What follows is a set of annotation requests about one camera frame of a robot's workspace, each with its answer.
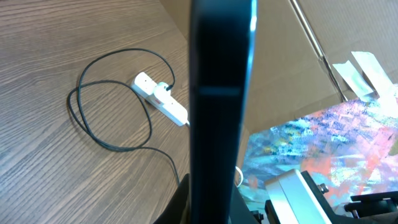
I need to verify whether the white charger adapter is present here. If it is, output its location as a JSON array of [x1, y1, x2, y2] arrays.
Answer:
[[153, 82, 171, 101]]

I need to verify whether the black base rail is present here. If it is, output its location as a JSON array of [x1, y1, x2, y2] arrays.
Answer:
[[265, 169, 397, 224]]

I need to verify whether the colourful painted floor mat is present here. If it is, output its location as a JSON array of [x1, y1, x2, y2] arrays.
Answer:
[[239, 99, 397, 211]]

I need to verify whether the white power strip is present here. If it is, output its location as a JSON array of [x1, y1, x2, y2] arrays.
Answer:
[[131, 72, 190, 126]]

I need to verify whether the black smartphone blue screen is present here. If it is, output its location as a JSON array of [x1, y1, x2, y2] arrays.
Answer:
[[189, 0, 257, 223]]

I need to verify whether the cardboard box wall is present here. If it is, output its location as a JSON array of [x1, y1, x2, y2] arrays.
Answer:
[[160, 0, 398, 169]]

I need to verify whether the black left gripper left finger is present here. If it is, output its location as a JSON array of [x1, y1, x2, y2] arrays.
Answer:
[[154, 174, 189, 224]]

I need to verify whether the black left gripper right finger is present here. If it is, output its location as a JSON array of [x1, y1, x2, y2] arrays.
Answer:
[[231, 185, 259, 224]]

